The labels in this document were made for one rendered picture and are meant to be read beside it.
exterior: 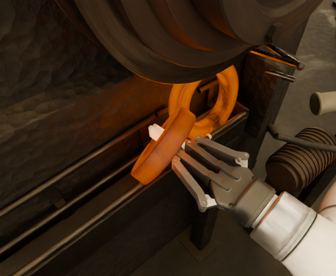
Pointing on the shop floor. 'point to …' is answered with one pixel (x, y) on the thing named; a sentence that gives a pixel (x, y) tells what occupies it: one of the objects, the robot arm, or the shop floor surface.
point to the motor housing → (299, 163)
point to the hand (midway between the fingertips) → (167, 138)
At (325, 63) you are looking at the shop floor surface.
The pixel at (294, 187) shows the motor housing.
